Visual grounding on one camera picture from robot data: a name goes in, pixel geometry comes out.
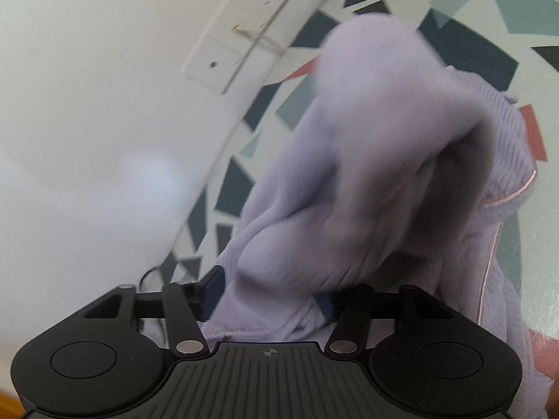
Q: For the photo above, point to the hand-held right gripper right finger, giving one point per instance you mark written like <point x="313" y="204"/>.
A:
<point x="327" y="305"/>

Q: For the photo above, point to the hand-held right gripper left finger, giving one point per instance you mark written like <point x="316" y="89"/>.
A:
<point x="213" y="292"/>

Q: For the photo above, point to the lavender pajama top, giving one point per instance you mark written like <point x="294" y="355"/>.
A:
<point x="349" y="161"/>

